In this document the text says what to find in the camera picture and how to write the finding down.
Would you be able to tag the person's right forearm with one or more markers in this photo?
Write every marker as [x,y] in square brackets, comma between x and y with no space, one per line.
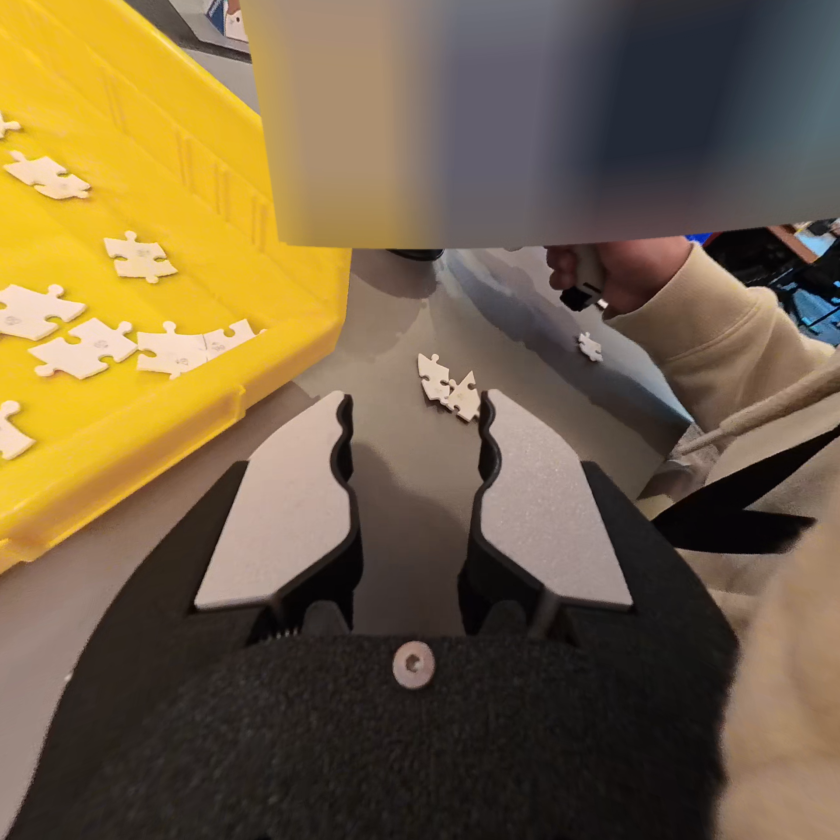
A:
[722,341]

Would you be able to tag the yellow plastic bin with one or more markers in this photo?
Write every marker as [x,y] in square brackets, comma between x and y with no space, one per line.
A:
[158,433]

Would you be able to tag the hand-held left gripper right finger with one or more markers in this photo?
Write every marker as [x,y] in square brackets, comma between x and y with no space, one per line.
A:
[551,525]

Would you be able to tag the group of loose puzzle pieces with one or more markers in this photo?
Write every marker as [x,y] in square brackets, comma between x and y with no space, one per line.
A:
[79,348]

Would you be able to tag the black ball stand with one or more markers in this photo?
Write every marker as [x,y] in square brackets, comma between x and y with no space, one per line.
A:
[418,253]

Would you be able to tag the person's right hand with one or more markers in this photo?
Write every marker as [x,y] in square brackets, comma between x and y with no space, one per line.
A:
[643,269]

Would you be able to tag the black office chair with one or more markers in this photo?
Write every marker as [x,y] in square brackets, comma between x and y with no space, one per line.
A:
[788,269]

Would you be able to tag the puzzle box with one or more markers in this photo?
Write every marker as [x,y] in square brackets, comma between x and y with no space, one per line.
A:
[226,20]

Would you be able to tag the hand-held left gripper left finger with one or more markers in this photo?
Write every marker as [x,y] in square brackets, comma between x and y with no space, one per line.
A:
[282,525]

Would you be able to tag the beige hoodie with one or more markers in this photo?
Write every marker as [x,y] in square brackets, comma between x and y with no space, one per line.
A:
[788,683]

